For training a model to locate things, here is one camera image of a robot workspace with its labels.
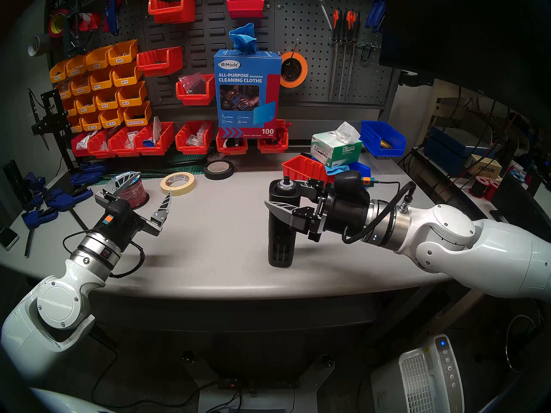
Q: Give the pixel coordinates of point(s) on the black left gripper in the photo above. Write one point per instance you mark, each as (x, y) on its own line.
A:
(123, 230)

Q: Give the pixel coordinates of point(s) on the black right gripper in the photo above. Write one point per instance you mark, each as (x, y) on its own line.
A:
(344, 212)

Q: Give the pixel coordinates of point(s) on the black cylindrical screwdriver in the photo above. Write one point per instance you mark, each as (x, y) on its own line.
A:
(280, 244)

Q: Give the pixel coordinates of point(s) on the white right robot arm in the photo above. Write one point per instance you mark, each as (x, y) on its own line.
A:
(495, 253)

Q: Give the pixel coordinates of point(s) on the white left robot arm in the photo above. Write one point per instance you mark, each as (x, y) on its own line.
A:
(56, 304)

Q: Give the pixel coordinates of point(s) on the orange black screwdriver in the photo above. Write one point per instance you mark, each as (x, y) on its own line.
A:
(349, 27)
(357, 29)
(336, 27)

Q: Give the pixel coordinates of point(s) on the red plastic storage bin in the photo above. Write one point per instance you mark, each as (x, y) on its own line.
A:
(155, 149)
(118, 149)
(232, 150)
(172, 15)
(301, 169)
(97, 152)
(159, 66)
(77, 152)
(193, 100)
(191, 149)
(245, 10)
(273, 147)

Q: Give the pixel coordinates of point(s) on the beige masking tape roll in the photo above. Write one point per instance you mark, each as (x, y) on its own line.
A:
(177, 192)

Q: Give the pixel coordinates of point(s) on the crumpled blue cloth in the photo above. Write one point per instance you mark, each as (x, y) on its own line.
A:
(338, 169)

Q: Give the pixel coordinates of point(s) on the green cutting mat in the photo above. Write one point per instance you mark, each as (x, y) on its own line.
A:
(189, 169)

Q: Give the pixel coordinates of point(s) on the blue bar clamp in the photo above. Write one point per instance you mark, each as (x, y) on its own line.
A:
(36, 183)
(38, 218)
(69, 200)
(86, 174)

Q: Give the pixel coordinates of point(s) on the green white tissue box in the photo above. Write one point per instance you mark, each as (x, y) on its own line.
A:
(340, 149)

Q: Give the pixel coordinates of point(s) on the yellow plastic parts bin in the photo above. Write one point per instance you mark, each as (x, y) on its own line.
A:
(98, 63)
(137, 118)
(91, 124)
(85, 107)
(76, 69)
(64, 92)
(101, 82)
(69, 110)
(58, 74)
(106, 103)
(81, 88)
(75, 126)
(123, 57)
(111, 121)
(131, 99)
(127, 78)

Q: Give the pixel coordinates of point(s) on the small blue plastic bin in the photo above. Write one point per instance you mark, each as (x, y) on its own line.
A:
(364, 167)

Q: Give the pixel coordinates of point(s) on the black tape roll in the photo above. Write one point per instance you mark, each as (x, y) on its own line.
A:
(218, 175)

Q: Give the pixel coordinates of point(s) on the large blue plastic bin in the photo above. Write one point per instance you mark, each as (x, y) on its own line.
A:
(374, 134)

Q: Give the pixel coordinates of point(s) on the blue cleaning cloths box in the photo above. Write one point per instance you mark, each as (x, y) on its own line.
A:
(247, 94)

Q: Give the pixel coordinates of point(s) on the black metal stand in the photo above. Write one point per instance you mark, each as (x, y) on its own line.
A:
(54, 115)

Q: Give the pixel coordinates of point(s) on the orange tape roll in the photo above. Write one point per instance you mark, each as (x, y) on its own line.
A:
(304, 72)

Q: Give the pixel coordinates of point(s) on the black upright device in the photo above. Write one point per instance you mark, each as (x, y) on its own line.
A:
(15, 180)

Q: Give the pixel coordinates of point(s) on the smartphone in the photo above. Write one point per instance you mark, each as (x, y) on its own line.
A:
(7, 239)

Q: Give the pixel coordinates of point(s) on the dark perforated pegboard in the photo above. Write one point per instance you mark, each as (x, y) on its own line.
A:
(314, 38)

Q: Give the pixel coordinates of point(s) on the dark blue case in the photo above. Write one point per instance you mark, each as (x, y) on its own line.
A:
(452, 152)

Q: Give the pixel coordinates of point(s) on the blue microfiber cloth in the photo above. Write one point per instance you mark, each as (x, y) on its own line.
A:
(243, 38)

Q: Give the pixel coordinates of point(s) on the red white striped tape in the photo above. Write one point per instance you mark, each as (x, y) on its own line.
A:
(90, 21)

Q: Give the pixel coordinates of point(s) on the red thread spool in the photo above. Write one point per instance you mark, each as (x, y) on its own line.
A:
(480, 187)

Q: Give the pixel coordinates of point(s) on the red yellow tape roll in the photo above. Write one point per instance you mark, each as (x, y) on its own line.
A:
(51, 23)

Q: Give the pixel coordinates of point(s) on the brown cardboard box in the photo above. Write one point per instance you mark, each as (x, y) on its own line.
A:
(486, 166)

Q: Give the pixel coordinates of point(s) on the black power strip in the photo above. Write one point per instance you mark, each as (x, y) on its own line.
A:
(232, 384)

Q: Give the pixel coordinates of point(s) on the white robot torso shell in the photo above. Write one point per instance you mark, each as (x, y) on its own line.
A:
(69, 402)

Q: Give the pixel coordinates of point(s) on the white air purifier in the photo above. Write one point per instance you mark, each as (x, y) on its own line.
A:
(422, 382)

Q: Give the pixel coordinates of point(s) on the black computer monitor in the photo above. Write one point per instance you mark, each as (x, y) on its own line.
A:
(465, 38)

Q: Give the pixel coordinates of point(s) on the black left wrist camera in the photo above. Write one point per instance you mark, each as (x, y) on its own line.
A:
(117, 208)

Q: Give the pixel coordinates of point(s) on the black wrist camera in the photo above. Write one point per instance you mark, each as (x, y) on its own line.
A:
(117, 208)
(348, 180)

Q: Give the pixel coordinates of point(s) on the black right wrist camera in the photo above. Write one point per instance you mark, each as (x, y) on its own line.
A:
(348, 180)

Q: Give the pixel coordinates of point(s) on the dark louvered wall panel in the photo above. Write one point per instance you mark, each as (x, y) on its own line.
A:
(215, 33)

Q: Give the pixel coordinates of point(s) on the grey duct tape roll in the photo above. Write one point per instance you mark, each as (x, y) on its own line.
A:
(35, 45)

